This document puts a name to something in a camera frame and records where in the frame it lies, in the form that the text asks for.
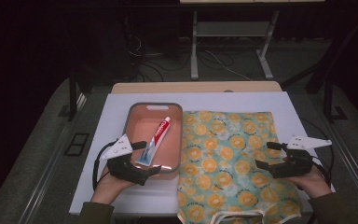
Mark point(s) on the white and red toothpaste tube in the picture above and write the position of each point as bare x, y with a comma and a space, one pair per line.
155, 140

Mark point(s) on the orange print cloth bag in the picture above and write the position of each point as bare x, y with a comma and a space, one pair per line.
230, 161

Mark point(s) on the grey metal desk frame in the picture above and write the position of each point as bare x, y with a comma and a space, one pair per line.
230, 29

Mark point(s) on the pink basin with grey rim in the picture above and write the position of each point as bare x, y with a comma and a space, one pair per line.
146, 124

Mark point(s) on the person's right hand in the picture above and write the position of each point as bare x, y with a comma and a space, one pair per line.
313, 183

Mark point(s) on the black metal stand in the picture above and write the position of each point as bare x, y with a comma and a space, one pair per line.
72, 99
328, 102

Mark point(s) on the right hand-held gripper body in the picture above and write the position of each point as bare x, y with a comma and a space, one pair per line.
295, 165

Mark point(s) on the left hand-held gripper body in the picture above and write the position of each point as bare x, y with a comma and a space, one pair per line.
127, 169

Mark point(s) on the wooden table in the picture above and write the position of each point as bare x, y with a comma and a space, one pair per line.
195, 87

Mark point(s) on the white board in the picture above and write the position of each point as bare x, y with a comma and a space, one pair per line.
112, 124

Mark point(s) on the person's left hand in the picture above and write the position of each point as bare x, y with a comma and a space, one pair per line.
108, 188

